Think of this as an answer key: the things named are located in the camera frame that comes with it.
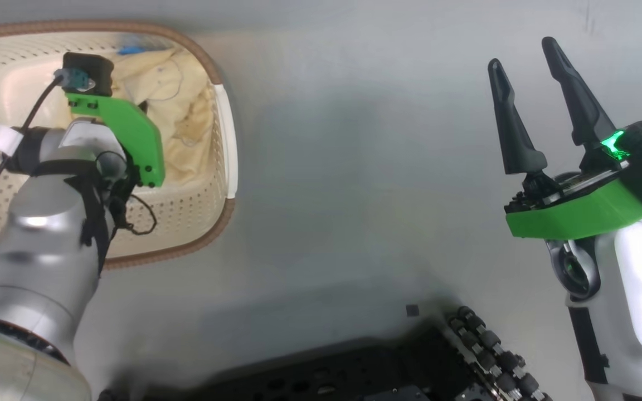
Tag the cream perforated laundry basket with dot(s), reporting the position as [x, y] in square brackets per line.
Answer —
[187, 223]

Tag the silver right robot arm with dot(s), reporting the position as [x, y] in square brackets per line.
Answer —
[633, 312]

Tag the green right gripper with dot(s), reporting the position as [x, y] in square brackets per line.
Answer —
[577, 211]

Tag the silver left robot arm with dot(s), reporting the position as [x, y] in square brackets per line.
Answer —
[37, 250]

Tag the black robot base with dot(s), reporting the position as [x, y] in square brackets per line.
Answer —
[326, 373]

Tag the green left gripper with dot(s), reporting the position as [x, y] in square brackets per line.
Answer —
[131, 133]

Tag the cream cloth garment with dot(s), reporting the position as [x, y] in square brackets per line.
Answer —
[187, 111]

